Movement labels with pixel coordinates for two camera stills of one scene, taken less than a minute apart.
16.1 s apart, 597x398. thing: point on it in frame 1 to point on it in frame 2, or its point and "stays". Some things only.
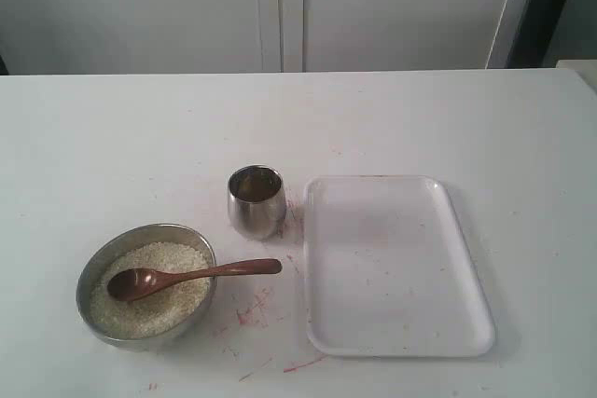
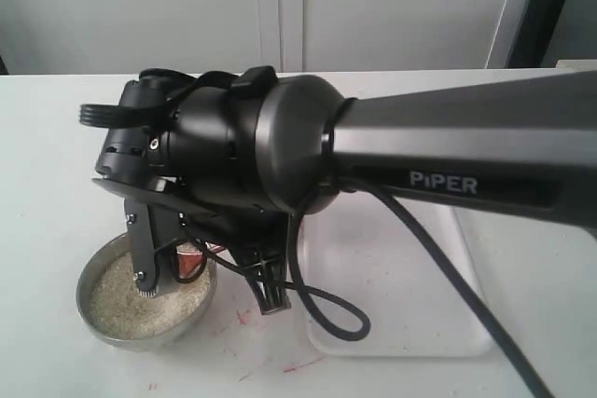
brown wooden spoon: x=132 y=284 to x=189 y=255
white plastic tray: x=386 y=273 stays
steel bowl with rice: x=160 y=318 stays
